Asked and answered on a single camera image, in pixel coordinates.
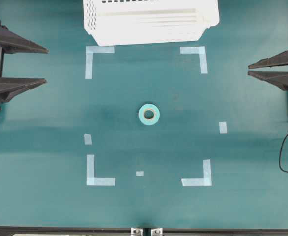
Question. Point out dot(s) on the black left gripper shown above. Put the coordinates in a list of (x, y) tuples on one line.
[(12, 43)]

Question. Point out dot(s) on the teal tape roll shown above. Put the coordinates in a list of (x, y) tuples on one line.
[(149, 107)]

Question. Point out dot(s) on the top-left corner tape marker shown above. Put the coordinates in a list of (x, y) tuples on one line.
[(90, 51)]

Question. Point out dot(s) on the right small tape strip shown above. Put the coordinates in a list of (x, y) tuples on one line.
[(223, 127)]

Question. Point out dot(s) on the small tape strip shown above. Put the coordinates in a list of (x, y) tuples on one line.
[(87, 139), (223, 127)]

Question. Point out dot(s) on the top-right corner tape marker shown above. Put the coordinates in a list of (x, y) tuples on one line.
[(201, 51)]

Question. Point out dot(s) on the left small tape strip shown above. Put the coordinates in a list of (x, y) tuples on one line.
[(87, 139)]

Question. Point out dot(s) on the white perforated plastic basket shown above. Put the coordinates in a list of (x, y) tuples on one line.
[(130, 22)]

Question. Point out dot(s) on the bottom-right corner tape marker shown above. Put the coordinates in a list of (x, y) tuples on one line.
[(200, 182)]

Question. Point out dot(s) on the bottom-left corner tape marker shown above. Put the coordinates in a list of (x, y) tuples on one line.
[(91, 179)]

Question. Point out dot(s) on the bottom small tape square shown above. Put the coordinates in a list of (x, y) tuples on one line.
[(139, 173)]

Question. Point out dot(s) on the left metal table bracket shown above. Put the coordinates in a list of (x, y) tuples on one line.
[(136, 232)]

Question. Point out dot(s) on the metal table bracket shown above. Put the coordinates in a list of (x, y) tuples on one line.
[(136, 232), (156, 232)]

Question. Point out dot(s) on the right metal table bracket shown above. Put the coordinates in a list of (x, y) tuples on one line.
[(156, 232)]

